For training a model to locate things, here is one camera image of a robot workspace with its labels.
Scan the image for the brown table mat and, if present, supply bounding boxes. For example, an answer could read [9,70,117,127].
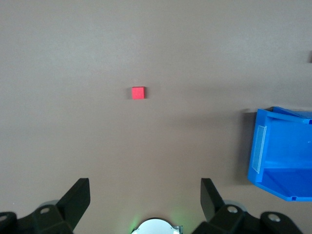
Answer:
[0,0,312,234]

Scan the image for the blue plastic storage bin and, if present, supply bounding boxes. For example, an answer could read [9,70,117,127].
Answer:
[247,106,312,202]

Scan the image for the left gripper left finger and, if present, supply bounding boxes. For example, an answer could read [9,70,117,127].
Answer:
[0,178,91,234]

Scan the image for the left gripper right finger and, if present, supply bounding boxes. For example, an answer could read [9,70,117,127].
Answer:
[192,178,303,234]

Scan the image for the small red cube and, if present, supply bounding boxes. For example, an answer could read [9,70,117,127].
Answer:
[131,86,148,100]

